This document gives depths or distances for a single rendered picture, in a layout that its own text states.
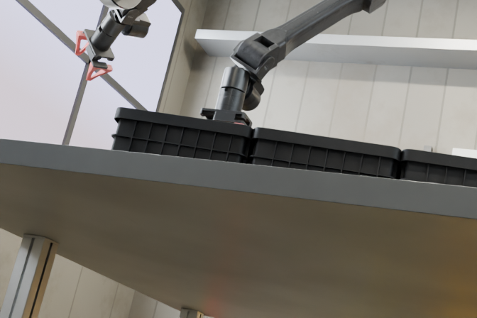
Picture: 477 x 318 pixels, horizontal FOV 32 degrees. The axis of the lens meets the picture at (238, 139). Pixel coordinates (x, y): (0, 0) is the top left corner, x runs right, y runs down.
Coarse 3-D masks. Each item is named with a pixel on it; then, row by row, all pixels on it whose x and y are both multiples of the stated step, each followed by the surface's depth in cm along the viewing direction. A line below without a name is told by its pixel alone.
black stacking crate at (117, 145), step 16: (128, 128) 174; (144, 128) 173; (160, 128) 173; (176, 128) 172; (192, 128) 171; (112, 144) 174; (128, 144) 173; (144, 144) 172; (160, 144) 171; (176, 144) 170; (192, 144) 170; (208, 144) 170; (224, 144) 169; (240, 144) 168; (224, 160) 168; (240, 160) 168
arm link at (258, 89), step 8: (232, 56) 183; (240, 64) 182; (264, 64) 180; (272, 64) 182; (256, 72) 179; (264, 72) 182; (256, 80) 185; (256, 88) 187; (248, 96) 185; (256, 96) 187; (248, 104) 187; (256, 104) 189
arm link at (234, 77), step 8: (224, 72) 182; (232, 72) 180; (240, 72) 180; (248, 72) 182; (224, 80) 180; (232, 80) 179; (240, 80) 180; (248, 80) 183; (240, 88) 179; (248, 88) 185
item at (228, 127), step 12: (120, 108) 175; (144, 120) 173; (156, 120) 172; (168, 120) 172; (180, 120) 171; (192, 120) 171; (204, 120) 170; (228, 132) 168; (240, 132) 168; (252, 132) 169; (252, 144) 172
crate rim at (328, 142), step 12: (264, 132) 167; (276, 132) 167; (288, 132) 166; (300, 144) 165; (312, 144) 165; (324, 144) 164; (336, 144) 164; (348, 144) 163; (360, 144) 163; (372, 144) 162; (384, 156) 161; (396, 156) 161
